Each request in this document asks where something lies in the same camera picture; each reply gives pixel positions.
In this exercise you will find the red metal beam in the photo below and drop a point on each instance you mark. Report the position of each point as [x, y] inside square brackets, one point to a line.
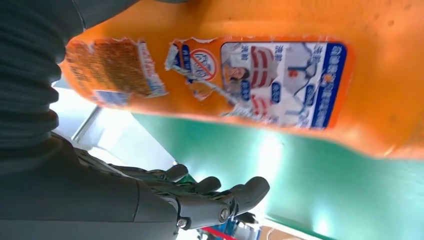
[218, 233]

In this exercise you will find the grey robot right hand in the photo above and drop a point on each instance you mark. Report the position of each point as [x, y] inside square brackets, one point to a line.
[82, 198]

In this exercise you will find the white long table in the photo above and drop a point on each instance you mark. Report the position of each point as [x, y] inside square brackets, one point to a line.
[142, 145]

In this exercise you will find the cardboard box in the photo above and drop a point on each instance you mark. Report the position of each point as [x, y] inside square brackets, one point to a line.
[278, 234]

